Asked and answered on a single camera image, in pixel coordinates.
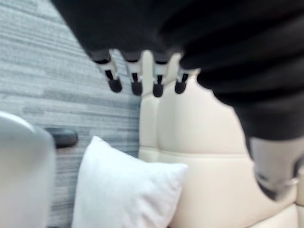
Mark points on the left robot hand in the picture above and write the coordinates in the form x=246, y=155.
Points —
x=166, y=31

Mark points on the cream leather sofa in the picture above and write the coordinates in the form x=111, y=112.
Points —
x=202, y=142

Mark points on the dark left robot foot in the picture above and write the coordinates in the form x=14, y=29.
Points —
x=64, y=137

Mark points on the pale grey square cushion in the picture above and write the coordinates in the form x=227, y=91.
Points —
x=123, y=185

